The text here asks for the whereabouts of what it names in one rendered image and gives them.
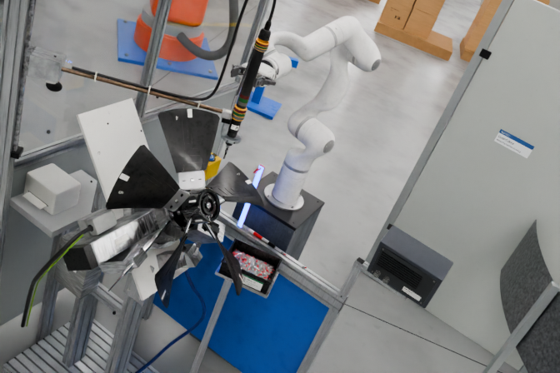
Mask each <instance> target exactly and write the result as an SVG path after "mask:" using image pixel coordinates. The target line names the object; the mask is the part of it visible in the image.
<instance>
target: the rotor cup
mask: <svg viewBox="0 0 560 373"><path fill-rule="evenodd" d="M186 191H188V192H191V194H190V196H189V197H188V198H187V199H186V200H185V202H184V203H183V204H182V205H181V206H180V207H179V208H178V209H177V210H176V211H169V210H168V213H169V216H170V218H171V221H172V223H173V224H174V225H175V226H176V227H178V228H180V229H182V227H186V225H187V223H188V220H189V218H190V217H191V218H192V221H191V223H190V226H189V227H190V228H191V227H193V226H194V225H195V224H203V223H210V222H213V221H215V220H217V218H218V216H219V213H220V201H219V198H218V195H217V193H216V192H215V191H214V190H212V189H210V188H203V189H197V190H186ZM192 200H196V202H189V201H192ZM208 202H210V204H211V207H210V208H207V203H208ZM196 220H202V221H196Z"/></svg>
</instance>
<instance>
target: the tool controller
mask: <svg viewBox="0 0 560 373"><path fill-rule="evenodd" d="M452 266H453V262H452V261H450V260H449V259H447V258H446V257H445V256H443V255H441V254H439V253H438V252H436V251H434V250H433V249H432V248H430V247H428V246H426V245H425V244H423V243H421V242H420V241H419V240H417V239H415V238H414V237H412V236H410V235H408V234H407V233H406V232H404V231H402V230H401V229H399V228H397V227H396V226H392V227H391V228H390V229H389V231H388V232H387V233H386V235H385V236H384V237H383V239H382V240H381V241H380V242H379V245H378V247H377V250H376V251H375V253H374V255H373V258H372V260H371V262H370V264H369V266H368V268H367V271H368V272H370V273H371V274H373V275H374V277H376V278H378V279H380V280H381V281H382V282H383V283H385V284H388V285H389V286H390V287H392V288H393V289H395V290H396V291H399V292H400V293H402V294H403V295H405V296H406V297H407V298H409V299H410V300H412V301H414V302H415V303H417V304H418V305H420V306H421V307H422V308H426V307H427V305H428V303H429V302H430V300H431V299H432V298H433V296H434V294H435V293H436V291H437V289H438V287H440V285H441V284H442V282H443V280H444V278H445V277H446V275H447V274H448V272H449V270H450V269H451V267H452Z"/></svg>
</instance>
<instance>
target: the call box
mask: <svg viewBox="0 0 560 373"><path fill-rule="evenodd" d="M221 160H222V158H220V157H218V156H216V157H214V160H213V161H209V163H208V165H207V170H205V171H204V174H205V181H206V180H208V179H210V178H211V177H214V176H216V175H217V173H218V168H219V166H220V163H221Z"/></svg>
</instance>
